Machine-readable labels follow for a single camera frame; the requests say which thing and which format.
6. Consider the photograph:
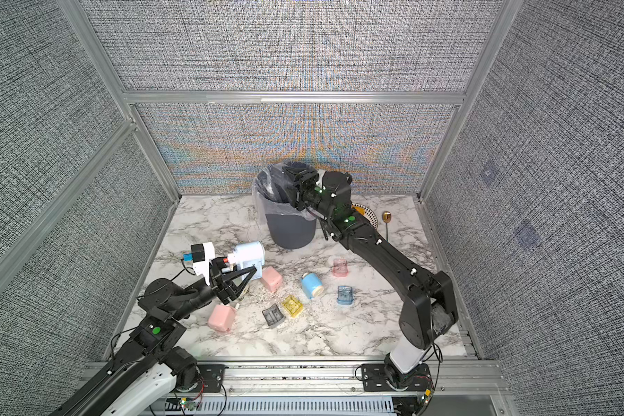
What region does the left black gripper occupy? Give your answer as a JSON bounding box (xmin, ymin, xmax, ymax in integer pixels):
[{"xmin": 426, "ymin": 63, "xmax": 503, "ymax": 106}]
[{"xmin": 170, "ymin": 255, "xmax": 254, "ymax": 324}]

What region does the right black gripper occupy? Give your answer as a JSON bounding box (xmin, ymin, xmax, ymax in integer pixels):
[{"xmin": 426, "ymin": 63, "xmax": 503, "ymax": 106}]
[{"xmin": 285, "ymin": 165, "xmax": 341, "ymax": 226}]

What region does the clear grey shavings tray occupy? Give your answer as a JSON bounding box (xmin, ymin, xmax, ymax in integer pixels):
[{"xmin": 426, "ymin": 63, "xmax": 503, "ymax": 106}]
[
  {"xmin": 282, "ymin": 161, "xmax": 310, "ymax": 183},
  {"xmin": 262, "ymin": 304, "xmax": 285, "ymax": 328}
]

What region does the light blue pencil sharpener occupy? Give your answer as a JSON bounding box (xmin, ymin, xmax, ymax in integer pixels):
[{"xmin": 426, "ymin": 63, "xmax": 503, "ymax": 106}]
[{"xmin": 227, "ymin": 241, "xmax": 265, "ymax": 280}]

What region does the pink pencil sharpener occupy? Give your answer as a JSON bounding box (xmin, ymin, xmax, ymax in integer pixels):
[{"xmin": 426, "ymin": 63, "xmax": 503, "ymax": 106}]
[
  {"xmin": 261, "ymin": 266, "xmax": 284, "ymax": 293},
  {"xmin": 208, "ymin": 304, "xmax": 237, "ymax": 334}
]

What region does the dark grey trash bin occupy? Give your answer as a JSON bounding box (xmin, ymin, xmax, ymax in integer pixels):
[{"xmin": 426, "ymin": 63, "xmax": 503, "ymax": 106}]
[{"xmin": 254, "ymin": 165, "xmax": 323, "ymax": 251}]

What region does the clear yellow shavings tray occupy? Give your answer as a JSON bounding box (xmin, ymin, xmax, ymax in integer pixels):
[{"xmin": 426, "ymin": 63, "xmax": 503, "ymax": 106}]
[{"xmin": 282, "ymin": 295, "xmax": 304, "ymax": 318}]

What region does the bright blue pencil sharpener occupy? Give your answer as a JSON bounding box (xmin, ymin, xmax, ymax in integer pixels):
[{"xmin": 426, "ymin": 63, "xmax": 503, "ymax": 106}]
[{"xmin": 301, "ymin": 273, "xmax": 324, "ymax": 300}]

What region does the clear pink shavings tray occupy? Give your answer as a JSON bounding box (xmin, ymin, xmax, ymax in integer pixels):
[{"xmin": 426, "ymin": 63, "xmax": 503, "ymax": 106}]
[{"xmin": 332, "ymin": 258, "xmax": 349, "ymax": 278}]

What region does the clear blue shavings tray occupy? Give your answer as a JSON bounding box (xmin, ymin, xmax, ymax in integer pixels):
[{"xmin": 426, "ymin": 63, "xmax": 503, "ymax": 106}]
[{"xmin": 337, "ymin": 285, "xmax": 355, "ymax": 306}]

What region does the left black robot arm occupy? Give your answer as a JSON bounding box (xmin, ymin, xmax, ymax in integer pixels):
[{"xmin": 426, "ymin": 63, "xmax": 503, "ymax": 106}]
[{"xmin": 52, "ymin": 258, "xmax": 258, "ymax": 415}]

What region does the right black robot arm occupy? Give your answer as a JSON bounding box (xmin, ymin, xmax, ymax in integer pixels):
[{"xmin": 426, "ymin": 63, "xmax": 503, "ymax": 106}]
[{"xmin": 283, "ymin": 166, "xmax": 459, "ymax": 388}]

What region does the clear plastic bin liner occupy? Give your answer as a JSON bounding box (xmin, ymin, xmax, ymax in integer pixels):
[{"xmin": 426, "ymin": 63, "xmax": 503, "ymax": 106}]
[{"xmin": 251, "ymin": 161, "xmax": 317, "ymax": 223}]

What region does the yellow white patterned bowl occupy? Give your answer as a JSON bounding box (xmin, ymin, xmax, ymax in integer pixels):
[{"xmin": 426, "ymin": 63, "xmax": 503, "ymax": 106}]
[{"xmin": 352, "ymin": 204, "xmax": 379, "ymax": 229}]

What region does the gold blue spoon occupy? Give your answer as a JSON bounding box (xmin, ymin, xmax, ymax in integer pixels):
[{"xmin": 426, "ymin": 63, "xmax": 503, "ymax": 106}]
[{"xmin": 381, "ymin": 211, "xmax": 393, "ymax": 240}]

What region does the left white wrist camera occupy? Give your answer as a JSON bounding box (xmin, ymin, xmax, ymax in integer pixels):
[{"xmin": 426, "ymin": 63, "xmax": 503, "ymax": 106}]
[{"xmin": 182, "ymin": 242, "xmax": 216, "ymax": 286}]

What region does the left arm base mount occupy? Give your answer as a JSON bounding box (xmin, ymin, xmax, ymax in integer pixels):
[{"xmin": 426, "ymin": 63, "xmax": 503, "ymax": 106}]
[{"xmin": 175, "ymin": 363, "xmax": 226, "ymax": 393}]

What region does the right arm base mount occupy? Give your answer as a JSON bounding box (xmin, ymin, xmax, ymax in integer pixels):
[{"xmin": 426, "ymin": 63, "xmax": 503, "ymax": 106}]
[{"xmin": 356, "ymin": 363, "xmax": 434, "ymax": 393}]

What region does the aluminium front rail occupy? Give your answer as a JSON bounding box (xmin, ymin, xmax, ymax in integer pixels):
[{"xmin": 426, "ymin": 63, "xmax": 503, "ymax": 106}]
[{"xmin": 199, "ymin": 356, "xmax": 513, "ymax": 397}]

